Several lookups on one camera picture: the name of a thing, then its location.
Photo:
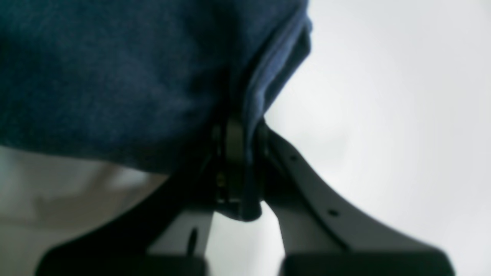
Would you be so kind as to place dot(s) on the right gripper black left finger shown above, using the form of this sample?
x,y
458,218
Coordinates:
x,y
166,234

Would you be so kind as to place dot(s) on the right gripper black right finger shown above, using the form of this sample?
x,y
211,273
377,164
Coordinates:
x,y
325,235

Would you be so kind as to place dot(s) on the dark blue printed T-shirt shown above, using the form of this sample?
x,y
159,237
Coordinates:
x,y
142,82

